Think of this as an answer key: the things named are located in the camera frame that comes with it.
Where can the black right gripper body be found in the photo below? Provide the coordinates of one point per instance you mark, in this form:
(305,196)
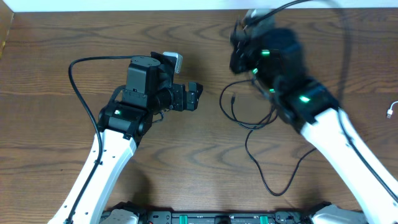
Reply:
(243,61)

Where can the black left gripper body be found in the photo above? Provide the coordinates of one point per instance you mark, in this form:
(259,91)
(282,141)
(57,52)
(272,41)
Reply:
(178,103)

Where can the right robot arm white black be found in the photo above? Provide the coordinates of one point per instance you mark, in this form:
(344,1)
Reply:
(275,57)

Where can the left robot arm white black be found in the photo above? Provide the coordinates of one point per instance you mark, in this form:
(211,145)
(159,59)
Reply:
(120,126)

